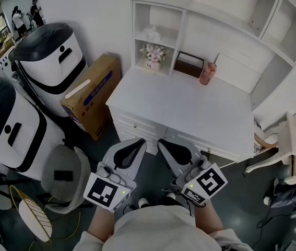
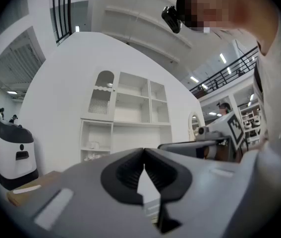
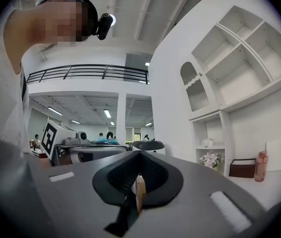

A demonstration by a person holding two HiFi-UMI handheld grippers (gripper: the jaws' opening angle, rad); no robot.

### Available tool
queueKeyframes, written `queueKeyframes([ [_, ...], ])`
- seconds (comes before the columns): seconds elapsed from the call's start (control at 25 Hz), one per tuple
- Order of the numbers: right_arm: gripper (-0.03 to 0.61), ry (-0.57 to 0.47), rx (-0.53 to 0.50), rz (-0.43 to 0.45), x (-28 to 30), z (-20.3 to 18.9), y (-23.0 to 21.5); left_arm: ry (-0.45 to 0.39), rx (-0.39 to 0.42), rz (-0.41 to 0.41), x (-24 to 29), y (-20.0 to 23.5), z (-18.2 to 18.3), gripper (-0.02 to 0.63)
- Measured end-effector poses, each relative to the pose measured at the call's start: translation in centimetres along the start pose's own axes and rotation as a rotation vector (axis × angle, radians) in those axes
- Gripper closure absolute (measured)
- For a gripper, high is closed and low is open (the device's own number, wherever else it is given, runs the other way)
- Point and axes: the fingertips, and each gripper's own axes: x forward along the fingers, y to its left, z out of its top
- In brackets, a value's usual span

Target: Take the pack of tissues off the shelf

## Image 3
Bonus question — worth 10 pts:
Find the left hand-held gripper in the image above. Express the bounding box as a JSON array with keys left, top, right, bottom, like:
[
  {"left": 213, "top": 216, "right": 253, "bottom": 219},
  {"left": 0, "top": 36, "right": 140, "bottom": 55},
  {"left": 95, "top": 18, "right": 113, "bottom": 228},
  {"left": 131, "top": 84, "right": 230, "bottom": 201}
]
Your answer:
[{"left": 40, "top": 119, "right": 91, "bottom": 160}]

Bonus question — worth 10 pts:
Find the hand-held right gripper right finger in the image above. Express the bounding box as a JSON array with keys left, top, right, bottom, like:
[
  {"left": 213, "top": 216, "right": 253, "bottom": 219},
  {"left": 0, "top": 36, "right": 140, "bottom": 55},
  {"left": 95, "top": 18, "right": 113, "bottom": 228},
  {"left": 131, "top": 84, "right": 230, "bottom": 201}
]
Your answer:
[{"left": 119, "top": 150, "right": 269, "bottom": 238}]

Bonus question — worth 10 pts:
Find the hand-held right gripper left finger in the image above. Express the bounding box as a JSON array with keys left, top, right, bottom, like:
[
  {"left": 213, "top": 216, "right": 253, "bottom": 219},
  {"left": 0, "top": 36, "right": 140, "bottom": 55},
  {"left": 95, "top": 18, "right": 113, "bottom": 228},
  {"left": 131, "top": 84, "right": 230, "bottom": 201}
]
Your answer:
[{"left": 0, "top": 137, "right": 141, "bottom": 238}]

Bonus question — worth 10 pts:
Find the white shelf unit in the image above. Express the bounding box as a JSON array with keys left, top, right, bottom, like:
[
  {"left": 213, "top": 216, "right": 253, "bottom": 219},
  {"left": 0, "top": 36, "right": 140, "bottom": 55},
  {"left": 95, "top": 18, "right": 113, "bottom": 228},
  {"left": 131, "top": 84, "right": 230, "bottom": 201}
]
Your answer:
[{"left": 179, "top": 5, "right": 281, "bottom": 179}]

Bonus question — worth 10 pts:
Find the white table top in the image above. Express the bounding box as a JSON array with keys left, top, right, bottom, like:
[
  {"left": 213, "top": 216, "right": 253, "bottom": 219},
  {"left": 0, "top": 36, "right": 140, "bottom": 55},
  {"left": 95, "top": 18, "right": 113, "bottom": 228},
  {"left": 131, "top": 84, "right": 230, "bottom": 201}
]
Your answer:
[{"left": 225, "top": 166, "right": 281, "bottom": 212}]

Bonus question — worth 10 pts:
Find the pink flower bouquet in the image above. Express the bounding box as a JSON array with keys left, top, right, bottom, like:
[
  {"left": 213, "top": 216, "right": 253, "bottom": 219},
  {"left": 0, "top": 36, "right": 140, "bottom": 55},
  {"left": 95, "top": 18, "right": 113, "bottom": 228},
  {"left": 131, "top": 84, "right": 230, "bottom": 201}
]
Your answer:
[{"left": 199, "top": 151, "right": 225, "bottom": 169}]

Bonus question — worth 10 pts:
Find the dark brown box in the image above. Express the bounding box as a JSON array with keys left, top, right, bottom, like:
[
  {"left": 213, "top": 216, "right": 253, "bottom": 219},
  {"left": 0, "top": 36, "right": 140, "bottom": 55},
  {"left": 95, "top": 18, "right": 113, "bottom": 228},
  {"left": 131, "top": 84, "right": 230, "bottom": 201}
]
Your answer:
[{"left": 228, "top": 158, "right": 257, "bottom": 179}]

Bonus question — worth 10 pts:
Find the black balcony railing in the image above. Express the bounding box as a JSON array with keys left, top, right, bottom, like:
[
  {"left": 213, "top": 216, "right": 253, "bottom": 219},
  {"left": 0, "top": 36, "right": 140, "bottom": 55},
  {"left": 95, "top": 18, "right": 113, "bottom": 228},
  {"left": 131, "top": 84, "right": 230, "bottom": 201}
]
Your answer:
[{"left": 26, "top": 63, "right": 150, "bottom": 85}]

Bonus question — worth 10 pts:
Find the pink water bottle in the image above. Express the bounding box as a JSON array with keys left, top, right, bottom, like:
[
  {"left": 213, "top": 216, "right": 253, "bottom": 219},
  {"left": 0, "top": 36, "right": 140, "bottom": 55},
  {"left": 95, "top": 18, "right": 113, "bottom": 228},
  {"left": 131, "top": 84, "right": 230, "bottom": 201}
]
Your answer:
[{"left": 254, "top": 150, "right": 269, "bottom": 182}]

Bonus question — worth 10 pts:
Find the white flat board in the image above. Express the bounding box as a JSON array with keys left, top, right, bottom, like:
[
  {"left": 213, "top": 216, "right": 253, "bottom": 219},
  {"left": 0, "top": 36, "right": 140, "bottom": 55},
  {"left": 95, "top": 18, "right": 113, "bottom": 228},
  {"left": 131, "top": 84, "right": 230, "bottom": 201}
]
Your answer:
[{"left": 265, "top": 137, "right": 281, "bottom": 172}]

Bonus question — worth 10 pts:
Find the white fluted glass cabinet door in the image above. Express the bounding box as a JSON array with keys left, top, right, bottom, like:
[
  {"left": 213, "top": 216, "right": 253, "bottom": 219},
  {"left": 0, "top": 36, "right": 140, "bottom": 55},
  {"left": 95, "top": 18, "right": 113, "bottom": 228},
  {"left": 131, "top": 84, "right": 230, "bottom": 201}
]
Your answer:
[{"left": 179, "top": 61, "right": 210, "bottom": 113}]

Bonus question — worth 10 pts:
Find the person's head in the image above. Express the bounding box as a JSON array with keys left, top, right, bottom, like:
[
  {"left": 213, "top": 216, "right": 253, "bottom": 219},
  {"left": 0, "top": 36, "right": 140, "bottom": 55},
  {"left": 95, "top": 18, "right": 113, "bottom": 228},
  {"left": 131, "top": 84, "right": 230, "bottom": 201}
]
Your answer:
[{"left": 3, "top": 0, "right": 99, "bottom": 75}]

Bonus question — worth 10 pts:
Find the black head-mounted camera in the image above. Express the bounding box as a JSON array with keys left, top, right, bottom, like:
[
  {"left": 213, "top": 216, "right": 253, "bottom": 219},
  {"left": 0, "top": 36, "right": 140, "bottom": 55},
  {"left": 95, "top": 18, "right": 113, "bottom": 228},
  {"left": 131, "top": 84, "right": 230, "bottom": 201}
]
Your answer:
[{"left": 77, "top": 0, "right": 117, "bottom": 41}]

